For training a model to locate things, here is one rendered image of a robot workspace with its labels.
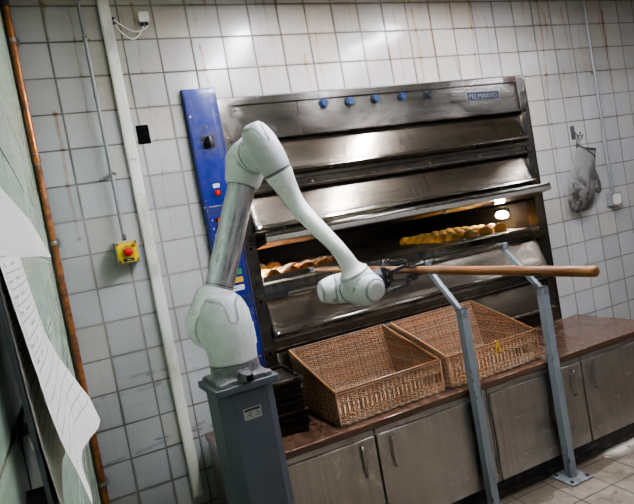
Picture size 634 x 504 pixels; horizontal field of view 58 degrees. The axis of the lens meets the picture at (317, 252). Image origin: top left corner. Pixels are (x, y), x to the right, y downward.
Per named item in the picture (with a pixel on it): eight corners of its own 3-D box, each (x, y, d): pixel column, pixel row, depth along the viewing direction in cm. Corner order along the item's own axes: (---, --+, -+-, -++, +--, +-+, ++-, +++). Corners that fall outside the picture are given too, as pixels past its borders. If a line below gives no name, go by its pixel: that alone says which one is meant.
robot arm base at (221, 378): (222, 393, 166) (219, 375, 166) (201, 381, 186) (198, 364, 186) (279, 376, 175) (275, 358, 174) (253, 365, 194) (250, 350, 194)
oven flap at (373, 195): (255, 233, 276) (244, 196, 281) (532, 183, 348) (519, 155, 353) (258, 229, 273) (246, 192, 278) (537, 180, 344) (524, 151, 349)
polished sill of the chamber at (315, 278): (261, 293, 284) (260, 286, 284) (532, 232, 355) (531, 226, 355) (265, 294, 278) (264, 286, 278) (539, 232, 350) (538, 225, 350)
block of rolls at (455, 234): (397, 246, 396) (396, 238, 396) (452, 234, 415) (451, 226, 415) (451, 242, 341) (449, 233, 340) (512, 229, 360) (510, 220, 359)
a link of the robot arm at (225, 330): (217, 371, 171) (203, 299, 170) (200, 362, 187) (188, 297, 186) (266, 357, 178) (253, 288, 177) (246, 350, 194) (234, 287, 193)
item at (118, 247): (116, 265, 251) (112, 243, 251) (139, 261, 255) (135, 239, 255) (117, 265, 244) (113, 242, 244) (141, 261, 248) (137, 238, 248)
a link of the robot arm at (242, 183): (189, 348, 186) (174, 341, 205) (236, 356, 193) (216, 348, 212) (240, 126, 196) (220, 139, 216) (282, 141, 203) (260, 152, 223)
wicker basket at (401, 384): (295, 404, 281) (285, 349, 279) (391, 373, 304) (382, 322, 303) (339, 429, 237) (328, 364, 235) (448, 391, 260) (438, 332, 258)
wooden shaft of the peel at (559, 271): (602, 276, 146) (601, 264, 146) (594, 278, 145) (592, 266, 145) (320, 271, 302) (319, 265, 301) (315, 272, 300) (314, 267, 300)
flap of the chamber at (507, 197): (267, 242, 264) (255, 250, 282) (551, 189, 335) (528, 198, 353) (265, 237, 264) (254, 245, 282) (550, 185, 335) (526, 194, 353)
